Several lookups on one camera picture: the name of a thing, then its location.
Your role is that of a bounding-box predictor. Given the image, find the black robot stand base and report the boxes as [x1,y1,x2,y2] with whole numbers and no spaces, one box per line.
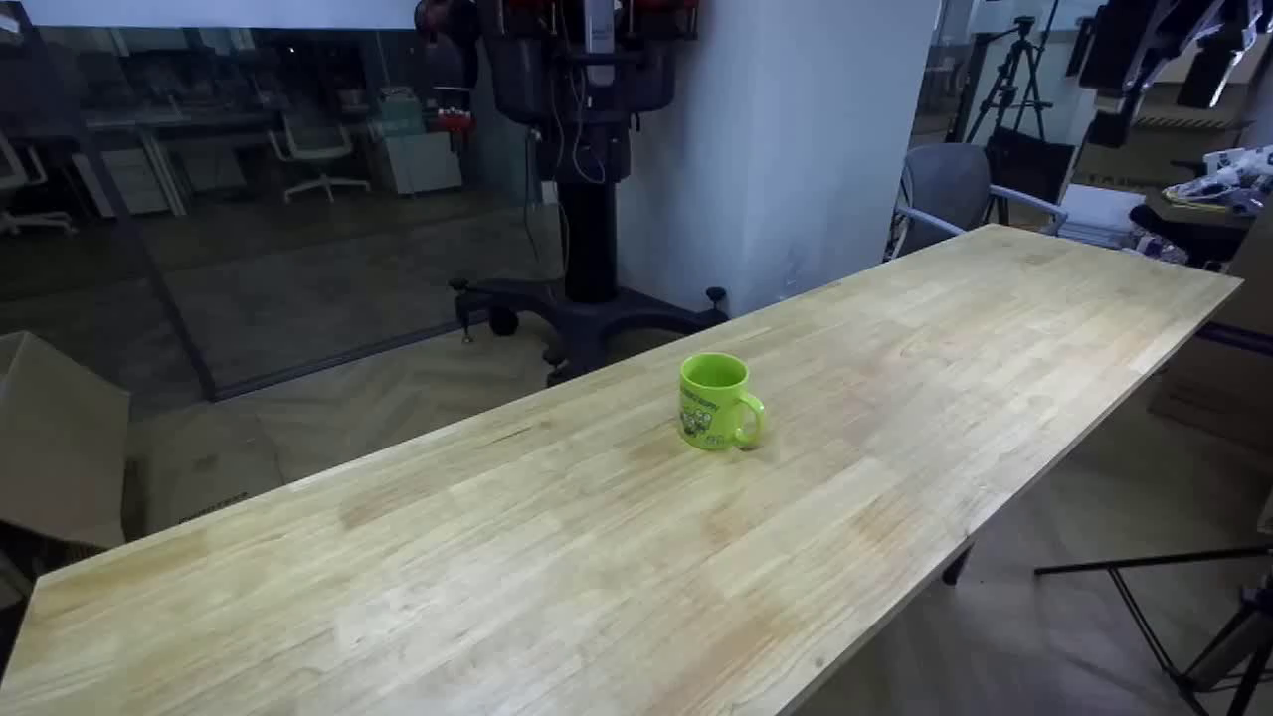
[415,0,727,383]

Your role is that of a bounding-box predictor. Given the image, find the white office chair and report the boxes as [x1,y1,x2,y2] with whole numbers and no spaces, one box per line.
[271,111,369,201]

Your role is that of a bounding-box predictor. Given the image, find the black tripod lower right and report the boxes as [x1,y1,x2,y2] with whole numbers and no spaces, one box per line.
[1040,545,1273,716]

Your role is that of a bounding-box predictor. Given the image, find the cardboard box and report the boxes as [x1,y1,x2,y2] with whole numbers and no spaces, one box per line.
[0,330,133,549]

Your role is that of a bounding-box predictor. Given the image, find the black camera tripod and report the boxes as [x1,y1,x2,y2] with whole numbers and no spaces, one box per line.
[968,17,1049,140]

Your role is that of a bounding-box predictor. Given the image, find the grey office chair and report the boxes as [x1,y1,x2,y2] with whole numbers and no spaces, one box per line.
[882,143,1068,258]

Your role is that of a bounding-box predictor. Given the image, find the green ceramic mug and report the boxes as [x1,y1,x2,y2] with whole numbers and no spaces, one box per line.
[682,353,769,452]

